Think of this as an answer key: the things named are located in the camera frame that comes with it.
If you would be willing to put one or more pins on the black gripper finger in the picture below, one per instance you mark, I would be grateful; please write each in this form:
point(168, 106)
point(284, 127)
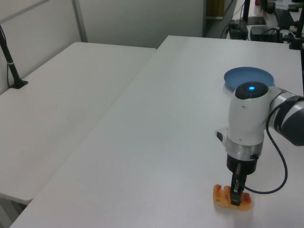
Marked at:
point(243, 181)
point(235, 192)

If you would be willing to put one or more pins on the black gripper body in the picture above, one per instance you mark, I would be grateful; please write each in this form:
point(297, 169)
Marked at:
point(243, 166)

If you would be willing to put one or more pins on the orange braided bread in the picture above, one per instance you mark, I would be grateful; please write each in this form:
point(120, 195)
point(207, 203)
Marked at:
point(222, 196)

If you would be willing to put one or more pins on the blue round plate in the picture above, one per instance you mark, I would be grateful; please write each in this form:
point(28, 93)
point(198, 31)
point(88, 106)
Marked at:
point(237, 76)

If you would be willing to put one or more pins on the black box stand base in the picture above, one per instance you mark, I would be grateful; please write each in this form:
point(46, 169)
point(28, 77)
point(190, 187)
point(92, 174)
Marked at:
point(237, 32)

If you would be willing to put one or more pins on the black mini computer box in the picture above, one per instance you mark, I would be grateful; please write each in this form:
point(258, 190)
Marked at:
point(261, 32)

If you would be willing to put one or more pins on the flat black pad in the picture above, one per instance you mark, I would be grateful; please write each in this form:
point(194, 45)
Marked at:
point(257, 21)

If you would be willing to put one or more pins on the black keyboard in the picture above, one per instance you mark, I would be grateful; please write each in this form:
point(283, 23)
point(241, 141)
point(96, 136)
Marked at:
point(283, 16)

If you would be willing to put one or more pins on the wooden cabinet panel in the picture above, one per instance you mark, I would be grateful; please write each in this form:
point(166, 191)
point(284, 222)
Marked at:
point(215, 8)

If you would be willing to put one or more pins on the black pole with flat base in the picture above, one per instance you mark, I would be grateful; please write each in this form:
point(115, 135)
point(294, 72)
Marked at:
point(12, 69)

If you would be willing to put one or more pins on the black camera stand clamp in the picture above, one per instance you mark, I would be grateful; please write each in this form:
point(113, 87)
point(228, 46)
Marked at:
point(296, 42)

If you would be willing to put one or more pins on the grey partition frame post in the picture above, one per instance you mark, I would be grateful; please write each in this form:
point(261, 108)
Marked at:
point(80, 21)

